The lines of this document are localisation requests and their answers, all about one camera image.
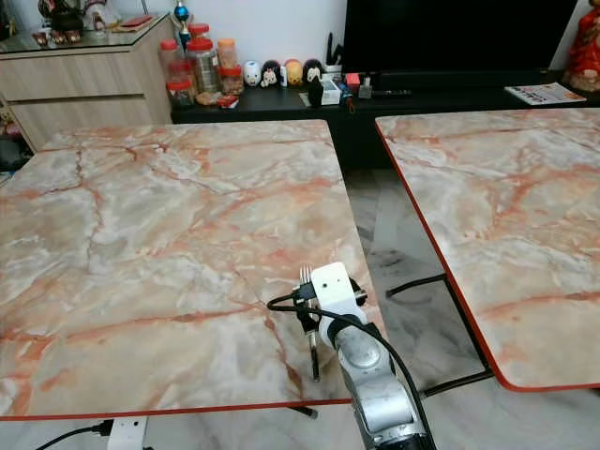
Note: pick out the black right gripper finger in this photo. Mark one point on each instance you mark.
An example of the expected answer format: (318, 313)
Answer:
(300, 292)
(302, 321)

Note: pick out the steel fork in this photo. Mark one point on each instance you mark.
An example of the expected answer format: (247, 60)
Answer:
(314, 352)

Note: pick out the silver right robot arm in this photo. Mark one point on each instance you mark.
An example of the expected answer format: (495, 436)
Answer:
(375, 380)

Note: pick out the small white box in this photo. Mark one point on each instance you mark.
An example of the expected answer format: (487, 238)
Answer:
(331, 92)

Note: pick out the small red box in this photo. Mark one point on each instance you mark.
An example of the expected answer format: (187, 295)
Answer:
(352, 80)

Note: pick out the black white-faced figurine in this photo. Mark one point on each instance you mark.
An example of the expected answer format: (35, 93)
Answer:
(271, 75)

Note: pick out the yellow round figurine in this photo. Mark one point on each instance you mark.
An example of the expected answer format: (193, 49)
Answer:
(293, 73)

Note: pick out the black remote control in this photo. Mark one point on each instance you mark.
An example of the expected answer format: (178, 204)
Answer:
(392, 92)

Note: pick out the black mouse-ear figurine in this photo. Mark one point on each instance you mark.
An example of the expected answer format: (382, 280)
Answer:
(313, 72)

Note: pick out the black TV console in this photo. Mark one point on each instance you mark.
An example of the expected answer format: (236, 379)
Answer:
(422, 108)

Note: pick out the white round figurine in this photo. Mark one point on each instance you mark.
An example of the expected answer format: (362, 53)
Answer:
(251, 74)

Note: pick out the small red-lid jar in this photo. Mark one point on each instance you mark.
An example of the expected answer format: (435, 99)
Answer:
(179, 94)

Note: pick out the orange snack jar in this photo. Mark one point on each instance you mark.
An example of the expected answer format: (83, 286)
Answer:
(228, 66)

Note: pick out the large clear red-lid jar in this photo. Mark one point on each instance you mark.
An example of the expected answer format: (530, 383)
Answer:
(203, 68)

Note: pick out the slim clear red-lid jar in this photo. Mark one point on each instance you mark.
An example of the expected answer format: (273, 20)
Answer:
(171, 61)

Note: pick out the light wooden cabinet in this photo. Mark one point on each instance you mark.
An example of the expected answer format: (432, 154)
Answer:
(89, 89)

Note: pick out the blue trophy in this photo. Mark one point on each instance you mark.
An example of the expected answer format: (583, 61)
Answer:
(182, 19)

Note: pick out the black television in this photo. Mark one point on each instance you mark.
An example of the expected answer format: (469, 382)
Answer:
(459, 36)

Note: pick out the printed magazine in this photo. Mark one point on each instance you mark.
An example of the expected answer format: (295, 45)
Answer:
(544, 93)

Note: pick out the flat red box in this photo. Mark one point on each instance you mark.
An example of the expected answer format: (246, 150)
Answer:
(137, 22)

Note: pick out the dark carved figurines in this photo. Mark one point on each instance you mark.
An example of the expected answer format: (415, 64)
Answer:
(62, 23)

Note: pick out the red robed statue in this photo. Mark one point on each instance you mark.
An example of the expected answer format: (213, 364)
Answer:
(585, 56)

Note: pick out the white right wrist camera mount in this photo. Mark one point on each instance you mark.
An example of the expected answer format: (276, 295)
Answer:
(334, 286)

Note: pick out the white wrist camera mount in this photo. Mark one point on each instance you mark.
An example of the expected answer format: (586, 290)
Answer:
(127, 436)
(334, 286)

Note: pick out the black metal table frame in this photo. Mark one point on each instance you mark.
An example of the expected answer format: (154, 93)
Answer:
(307, 411)
(459, 323)

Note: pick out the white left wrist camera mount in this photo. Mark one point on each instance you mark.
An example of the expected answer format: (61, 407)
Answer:
(127, 436)

